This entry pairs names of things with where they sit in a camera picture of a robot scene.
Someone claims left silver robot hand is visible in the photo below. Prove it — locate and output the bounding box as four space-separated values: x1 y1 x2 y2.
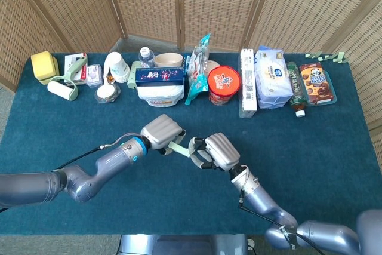
140 114 186 156

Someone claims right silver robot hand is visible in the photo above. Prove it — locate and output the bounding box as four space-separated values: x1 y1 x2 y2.
187 132 241 171

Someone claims pale green paper strip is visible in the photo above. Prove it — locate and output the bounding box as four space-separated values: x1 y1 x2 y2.
167 143 190 157

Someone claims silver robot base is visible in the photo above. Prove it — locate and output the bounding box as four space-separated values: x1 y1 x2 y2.
118 234 249 255

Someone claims white plastic tub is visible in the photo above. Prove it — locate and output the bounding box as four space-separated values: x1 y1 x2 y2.
137 84 185 109

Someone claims teal table cloth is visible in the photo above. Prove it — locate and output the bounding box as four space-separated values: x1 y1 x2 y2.
0 53 374 235

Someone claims blue toothpaste box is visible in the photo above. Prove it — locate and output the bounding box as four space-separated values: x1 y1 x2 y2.
135 66 185 88

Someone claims teal clear snack bag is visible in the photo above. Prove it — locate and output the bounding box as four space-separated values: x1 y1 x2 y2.
184 33 212 106

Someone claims pale green holder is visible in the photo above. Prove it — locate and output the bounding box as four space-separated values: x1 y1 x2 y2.
127 60 143 90

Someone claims clear hexagonal jar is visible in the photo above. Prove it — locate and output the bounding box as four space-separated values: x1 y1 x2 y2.
94 83 122 104

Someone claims long white barcode box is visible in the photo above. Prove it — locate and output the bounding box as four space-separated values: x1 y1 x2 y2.
238 47 258 118

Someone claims red lidded noodle cup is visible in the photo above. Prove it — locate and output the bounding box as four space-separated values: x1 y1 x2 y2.
207 66 242 106

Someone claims beige bowl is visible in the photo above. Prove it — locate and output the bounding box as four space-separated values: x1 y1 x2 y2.
153 53 183 68

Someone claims clear water bottle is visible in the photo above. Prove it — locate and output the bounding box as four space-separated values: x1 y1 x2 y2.
138 47 156 69

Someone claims white paper cup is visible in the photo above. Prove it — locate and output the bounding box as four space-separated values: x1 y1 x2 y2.
103 51 131 84

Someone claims beige round container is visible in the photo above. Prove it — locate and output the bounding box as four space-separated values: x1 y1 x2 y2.
205 60 221 76

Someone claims white blue tissue pack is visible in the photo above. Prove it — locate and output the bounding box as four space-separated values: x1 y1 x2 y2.
254 45 294 109

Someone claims small purple white pack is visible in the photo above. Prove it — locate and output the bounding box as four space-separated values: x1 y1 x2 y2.
86 63 104 88

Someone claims green tea bottle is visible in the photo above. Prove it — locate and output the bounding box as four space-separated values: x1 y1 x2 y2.
285 62 307 118

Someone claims green white lint roller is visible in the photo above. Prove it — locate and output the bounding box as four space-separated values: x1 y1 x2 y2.
47 55 89 102

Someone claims teal clear tray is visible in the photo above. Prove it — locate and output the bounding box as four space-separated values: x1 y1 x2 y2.
304 69 338 107

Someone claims white and red carton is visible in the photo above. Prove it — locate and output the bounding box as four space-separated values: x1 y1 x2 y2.
64 53 89 85

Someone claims brown panda biscuit box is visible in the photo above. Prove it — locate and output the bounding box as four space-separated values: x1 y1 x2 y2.
298 62 335 103

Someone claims pale yellow plastic box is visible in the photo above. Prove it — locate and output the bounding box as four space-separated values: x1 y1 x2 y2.
38 57 60 85

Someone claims yellow sponge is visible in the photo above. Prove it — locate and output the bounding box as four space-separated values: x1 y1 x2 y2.
30 51 54 80

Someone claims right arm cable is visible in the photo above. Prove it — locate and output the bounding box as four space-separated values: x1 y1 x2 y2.
237 168 317 255

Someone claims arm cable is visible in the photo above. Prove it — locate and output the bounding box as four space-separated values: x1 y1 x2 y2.
0 132 141 214
237 168 317 255

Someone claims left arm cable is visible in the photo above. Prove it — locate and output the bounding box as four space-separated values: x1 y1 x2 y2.
0 132 141 214

